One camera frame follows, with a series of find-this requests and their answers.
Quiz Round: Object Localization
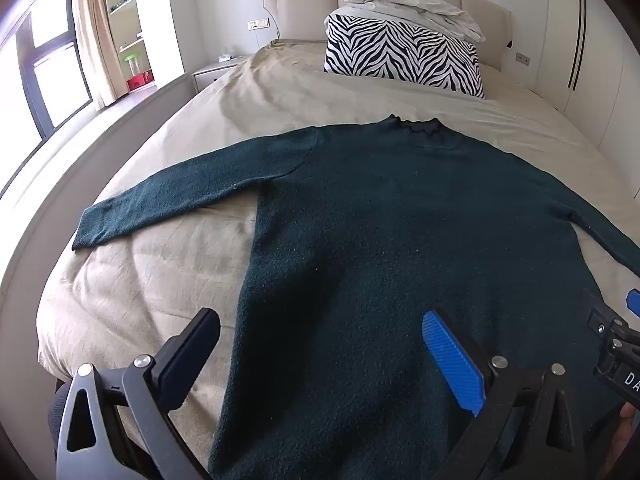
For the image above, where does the person's right hand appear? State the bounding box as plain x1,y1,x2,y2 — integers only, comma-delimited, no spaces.
617,402,640,461

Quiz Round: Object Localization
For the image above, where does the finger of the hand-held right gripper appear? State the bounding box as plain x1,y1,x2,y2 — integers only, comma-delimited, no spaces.
587,287,640,348

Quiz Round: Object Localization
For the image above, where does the beige curtain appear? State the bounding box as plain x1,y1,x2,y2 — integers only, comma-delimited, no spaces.
75,0,121,108

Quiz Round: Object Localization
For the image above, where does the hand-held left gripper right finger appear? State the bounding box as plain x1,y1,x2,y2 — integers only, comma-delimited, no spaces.
422,310,589,480

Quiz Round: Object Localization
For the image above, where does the grey padded window bench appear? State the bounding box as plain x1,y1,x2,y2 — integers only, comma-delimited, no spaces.
0,71,197,281

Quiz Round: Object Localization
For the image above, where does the white wall shelf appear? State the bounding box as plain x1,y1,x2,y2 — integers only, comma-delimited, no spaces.
102,0,151,96

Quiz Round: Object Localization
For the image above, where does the dark green knit sweater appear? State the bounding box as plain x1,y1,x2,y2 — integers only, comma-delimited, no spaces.
72,115,640,480

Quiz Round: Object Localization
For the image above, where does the bed with beige sheet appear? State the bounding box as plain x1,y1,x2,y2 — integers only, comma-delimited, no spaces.
37,40,640,480

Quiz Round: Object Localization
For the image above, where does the beige padded headboard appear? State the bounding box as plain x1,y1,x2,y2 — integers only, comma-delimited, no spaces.
262,0,513,68

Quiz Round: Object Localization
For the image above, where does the zebra print pillow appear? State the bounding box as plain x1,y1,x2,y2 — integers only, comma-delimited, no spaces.
323,14,486,100

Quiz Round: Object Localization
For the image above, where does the folded white duvet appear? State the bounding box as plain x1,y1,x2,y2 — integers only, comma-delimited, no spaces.
336,0,487,43

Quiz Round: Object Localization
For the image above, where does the white nightstand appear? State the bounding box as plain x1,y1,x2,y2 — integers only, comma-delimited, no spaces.
192,55,256,93

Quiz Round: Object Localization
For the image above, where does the black framed window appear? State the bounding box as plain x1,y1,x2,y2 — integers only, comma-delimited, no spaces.
0,0,93,141

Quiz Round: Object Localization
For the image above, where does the white wardrobe with black handles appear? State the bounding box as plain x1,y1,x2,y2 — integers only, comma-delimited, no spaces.
530,0,640,171

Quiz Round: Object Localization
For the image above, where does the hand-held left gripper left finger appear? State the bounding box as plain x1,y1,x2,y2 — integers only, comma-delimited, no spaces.
56,307,222,480

